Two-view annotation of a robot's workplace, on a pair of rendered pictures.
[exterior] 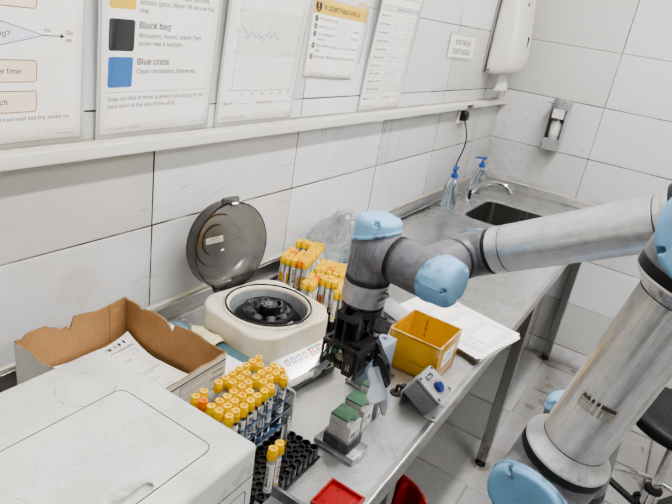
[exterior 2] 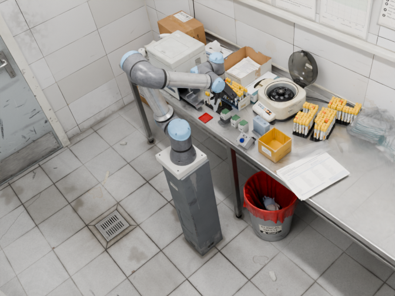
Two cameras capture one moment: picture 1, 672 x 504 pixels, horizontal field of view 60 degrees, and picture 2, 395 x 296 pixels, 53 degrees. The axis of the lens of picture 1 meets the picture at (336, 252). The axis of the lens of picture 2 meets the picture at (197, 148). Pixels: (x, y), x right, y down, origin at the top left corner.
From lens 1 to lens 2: 2.52 m
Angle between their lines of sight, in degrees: 92
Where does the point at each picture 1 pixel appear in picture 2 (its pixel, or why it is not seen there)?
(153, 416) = (180, 51)
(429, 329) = (285, 147)
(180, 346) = (253, 74)
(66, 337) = (256, 55)
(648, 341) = not seen: hidden behind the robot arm
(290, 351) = (263, 103)
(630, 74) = not seen: outside the picture
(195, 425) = (177, 56)
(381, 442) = (227, 130)
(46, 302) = (263, 45)
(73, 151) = (263, 7)
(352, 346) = not seen: hidden behind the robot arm
